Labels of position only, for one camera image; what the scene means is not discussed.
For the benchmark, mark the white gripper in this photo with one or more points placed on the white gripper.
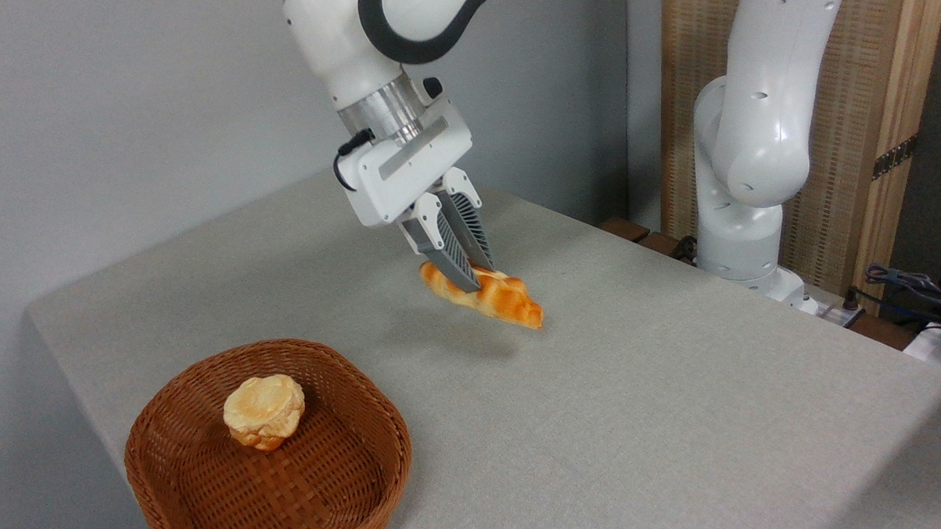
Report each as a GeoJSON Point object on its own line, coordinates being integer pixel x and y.
{"type": "Point", "coordinates": [404, 169]}

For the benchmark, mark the wooden woven folding screen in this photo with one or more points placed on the wooden woven folding screen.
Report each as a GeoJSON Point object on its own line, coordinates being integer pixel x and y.
{"type": "Point", "coordinates": [863, 86]}

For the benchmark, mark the brown wooden block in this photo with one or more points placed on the brown wooden block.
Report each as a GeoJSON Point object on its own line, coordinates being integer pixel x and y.
{"type": "Point", "coordinates": [661, 244]}

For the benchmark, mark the round pale bread bun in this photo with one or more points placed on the round pale bread bun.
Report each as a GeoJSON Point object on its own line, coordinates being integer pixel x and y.
{"type": "Point", "coordinates": [264, 411]}

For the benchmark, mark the metal screen hinge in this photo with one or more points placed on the metal screen hinge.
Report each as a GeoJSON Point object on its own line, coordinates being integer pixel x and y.
{"type": "Point", "coordinates": [896, 156]}

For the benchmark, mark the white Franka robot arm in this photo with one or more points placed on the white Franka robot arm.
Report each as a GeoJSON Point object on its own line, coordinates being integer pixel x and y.
{"type": "Point", "coordinates": [337, 42]}

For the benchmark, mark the braided golden bread loaf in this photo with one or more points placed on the braided golden bread loaf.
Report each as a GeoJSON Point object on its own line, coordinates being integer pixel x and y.
{"type": "Point", "coordinates": [499, 297]}

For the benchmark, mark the brown wicker basket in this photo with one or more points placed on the brown wicker basket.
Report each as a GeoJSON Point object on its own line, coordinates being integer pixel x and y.
{"type": "Point", "coordinates": [314, 489]}

